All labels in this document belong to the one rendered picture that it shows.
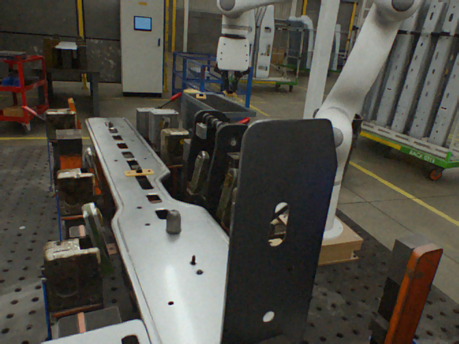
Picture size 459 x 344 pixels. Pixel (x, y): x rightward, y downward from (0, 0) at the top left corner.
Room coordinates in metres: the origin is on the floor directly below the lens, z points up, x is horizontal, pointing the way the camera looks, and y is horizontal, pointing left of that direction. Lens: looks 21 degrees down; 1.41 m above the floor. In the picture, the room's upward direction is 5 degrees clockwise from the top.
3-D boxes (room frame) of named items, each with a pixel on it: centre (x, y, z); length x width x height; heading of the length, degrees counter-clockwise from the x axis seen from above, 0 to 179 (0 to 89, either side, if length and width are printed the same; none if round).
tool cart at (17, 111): (4.61, 2.74, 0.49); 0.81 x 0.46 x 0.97; 7
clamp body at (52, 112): (1.43, 0.68, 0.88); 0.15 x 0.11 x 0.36; 117
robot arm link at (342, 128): (1.13, -0.32, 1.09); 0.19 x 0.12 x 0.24; 167
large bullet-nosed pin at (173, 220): (0.69, 0.10, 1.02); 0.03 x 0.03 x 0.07
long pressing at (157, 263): (1.01, 0.27, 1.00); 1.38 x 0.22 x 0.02; 27
